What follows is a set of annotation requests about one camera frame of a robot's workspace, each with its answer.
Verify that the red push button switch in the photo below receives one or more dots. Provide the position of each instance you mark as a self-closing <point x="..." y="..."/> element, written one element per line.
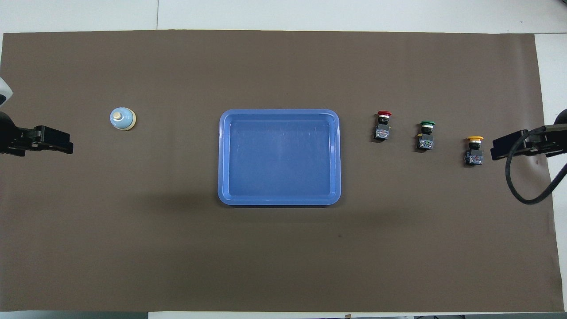
<point x="382" y="132"/>

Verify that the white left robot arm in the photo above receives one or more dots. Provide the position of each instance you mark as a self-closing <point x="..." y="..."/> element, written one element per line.
<point x="3" y="93"/>

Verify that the brown table mat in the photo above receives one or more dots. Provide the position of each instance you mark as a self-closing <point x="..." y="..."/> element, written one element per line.
<point x="177" y="248"/>

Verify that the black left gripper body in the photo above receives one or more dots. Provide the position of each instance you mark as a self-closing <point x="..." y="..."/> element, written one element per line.
<point x="48" y="135"/>

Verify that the light blue service bell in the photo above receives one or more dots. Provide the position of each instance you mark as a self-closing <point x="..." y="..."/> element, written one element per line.
<point x="122" y="119"/>

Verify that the green push button switch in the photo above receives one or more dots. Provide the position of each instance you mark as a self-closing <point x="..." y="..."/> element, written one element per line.
<point x="425" y="141"/>

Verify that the blue plastic tray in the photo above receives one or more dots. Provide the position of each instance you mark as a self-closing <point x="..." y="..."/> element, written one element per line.
<point x="279" y="155"/>

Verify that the yellow push button switch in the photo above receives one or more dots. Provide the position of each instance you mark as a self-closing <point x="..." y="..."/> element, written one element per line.
<point x="474" y="157"/>

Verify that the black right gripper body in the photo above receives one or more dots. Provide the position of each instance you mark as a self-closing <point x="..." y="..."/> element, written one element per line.
<point x="509" y="141"/>

